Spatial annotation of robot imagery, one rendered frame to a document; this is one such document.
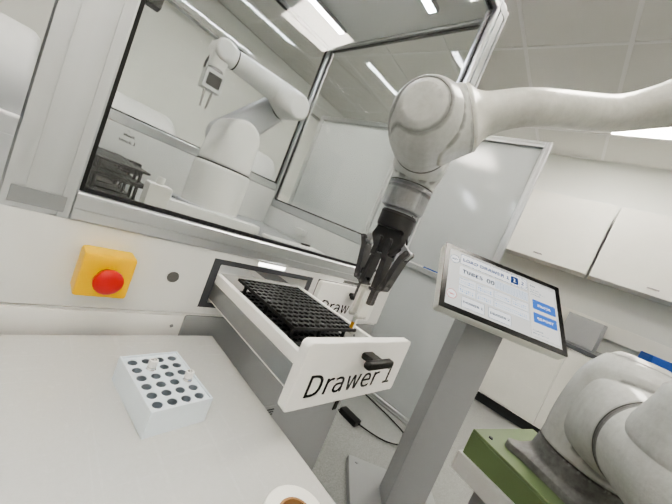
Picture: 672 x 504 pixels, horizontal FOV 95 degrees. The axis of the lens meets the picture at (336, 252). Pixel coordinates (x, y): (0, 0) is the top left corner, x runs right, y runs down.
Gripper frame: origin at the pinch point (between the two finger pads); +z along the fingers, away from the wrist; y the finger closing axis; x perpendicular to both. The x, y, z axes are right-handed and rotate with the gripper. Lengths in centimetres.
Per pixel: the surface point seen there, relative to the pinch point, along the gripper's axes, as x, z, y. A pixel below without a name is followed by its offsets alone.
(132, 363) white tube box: 37.1, 17.0, 7.7
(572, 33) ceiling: -164, -183, 44
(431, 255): -153, -17, 67
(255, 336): 21.1, 10.1, 3.2
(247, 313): 20.8, 8.2, 8.2
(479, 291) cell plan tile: -74, -10, 3
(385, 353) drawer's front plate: 2.1, 5.7, -10.7
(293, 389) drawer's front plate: 22.5, 10.4, -10.6
